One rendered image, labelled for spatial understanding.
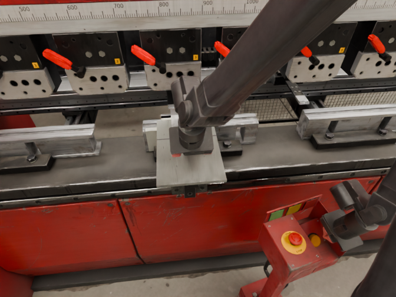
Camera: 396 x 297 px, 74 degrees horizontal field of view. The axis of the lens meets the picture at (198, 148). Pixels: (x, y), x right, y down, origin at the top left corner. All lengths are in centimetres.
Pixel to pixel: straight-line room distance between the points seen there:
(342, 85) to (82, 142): 106
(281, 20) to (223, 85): 12
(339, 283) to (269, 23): 160
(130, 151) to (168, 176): 30
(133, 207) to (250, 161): 45
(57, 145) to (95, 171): 15
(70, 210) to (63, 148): 22
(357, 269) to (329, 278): 19
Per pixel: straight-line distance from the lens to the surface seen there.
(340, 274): 181
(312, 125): 100
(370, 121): 113
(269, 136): 101
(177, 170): 70
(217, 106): 40
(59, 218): 109
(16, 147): 103
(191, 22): 69
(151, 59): 68
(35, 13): 74
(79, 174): 93
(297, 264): 85
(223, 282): 162
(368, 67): 93
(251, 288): 150
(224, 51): 68
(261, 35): 32
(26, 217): 112
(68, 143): 96
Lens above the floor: 153
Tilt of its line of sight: 45 degrees down
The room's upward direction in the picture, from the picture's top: straight up
